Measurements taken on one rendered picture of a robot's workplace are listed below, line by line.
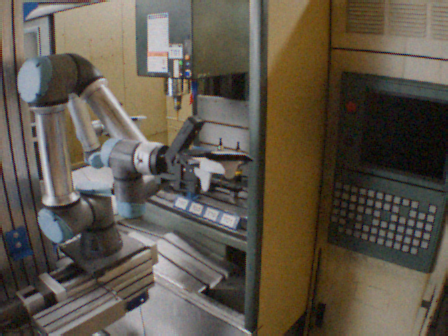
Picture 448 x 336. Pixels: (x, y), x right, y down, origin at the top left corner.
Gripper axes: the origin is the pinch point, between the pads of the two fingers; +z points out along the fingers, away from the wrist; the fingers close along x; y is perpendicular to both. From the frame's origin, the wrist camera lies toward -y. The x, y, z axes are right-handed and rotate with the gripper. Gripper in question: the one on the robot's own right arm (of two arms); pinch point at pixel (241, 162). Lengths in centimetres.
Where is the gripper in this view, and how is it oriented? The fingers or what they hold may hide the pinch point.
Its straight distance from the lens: 78.5
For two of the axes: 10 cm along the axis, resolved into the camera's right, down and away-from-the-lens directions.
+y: -0.6, 9.8, 2.0
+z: 9.1, 1.3, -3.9
